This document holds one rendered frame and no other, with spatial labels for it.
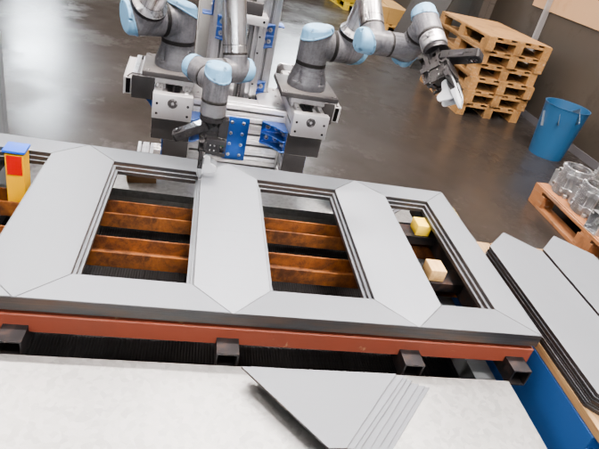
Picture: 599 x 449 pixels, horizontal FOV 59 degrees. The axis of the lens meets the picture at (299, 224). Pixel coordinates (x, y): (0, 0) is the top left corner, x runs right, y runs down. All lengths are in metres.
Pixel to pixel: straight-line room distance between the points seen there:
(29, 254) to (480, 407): 1.08
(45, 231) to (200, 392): 0.55
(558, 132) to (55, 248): 4.97
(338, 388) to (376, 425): 0.11
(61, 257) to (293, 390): 0.60
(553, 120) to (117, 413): 5.07
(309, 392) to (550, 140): 4.82
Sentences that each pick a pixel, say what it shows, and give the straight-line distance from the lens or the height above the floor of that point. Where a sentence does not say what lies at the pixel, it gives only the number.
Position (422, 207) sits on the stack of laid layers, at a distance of 1.91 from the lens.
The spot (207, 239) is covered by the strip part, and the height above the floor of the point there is 0.85.
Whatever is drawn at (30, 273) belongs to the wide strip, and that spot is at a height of 0.85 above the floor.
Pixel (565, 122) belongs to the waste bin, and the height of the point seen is 0.40.
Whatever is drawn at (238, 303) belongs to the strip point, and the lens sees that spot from 1.23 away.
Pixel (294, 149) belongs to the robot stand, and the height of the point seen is 0.84.
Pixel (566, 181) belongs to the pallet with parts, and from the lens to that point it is 4.44.
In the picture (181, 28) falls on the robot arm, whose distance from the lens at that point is 1.99.
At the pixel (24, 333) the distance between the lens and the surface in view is 1.26.
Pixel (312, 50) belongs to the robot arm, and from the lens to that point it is 2.06.
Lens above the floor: 1.64
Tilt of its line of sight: 31 degrees down
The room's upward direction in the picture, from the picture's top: 14 degrees clockwise
